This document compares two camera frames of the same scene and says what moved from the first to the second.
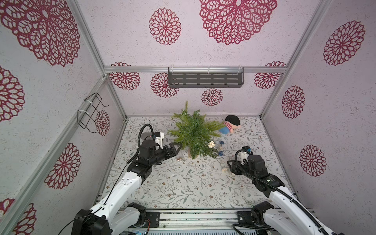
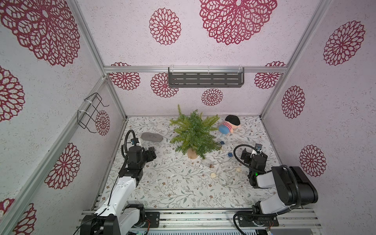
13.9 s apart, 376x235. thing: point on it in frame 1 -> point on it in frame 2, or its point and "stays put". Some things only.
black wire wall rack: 86,117 stays put
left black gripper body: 162,154 -> 149,155
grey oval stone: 145,134 stays put
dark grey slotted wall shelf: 206,77 stays put
